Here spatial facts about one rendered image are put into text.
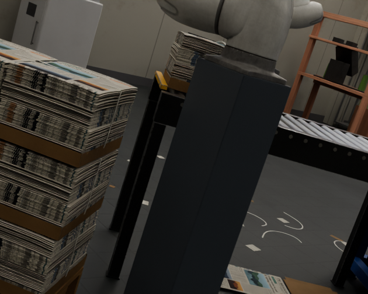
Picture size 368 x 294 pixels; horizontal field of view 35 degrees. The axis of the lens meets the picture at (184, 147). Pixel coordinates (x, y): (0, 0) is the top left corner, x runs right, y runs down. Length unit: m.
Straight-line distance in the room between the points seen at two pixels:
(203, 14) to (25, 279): 0.94
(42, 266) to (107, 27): 6.09
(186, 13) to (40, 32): 4.69
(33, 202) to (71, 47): 4.82
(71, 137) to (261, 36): 0.60
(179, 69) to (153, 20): 5.71
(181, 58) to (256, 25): 0.80
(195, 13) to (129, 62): 6.35
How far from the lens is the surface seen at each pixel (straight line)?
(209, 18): 1.64
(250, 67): 1.59
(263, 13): 1.59
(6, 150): 1.76
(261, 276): 2.95
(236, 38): 1.61
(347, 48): 9.31
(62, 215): 1.72
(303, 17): 2.52
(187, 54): 2.35
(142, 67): 8.12
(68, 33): 6.43
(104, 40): 7.70
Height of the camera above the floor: 1.10
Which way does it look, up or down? 12 degrees down
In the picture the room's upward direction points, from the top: 18 degrees clockwise
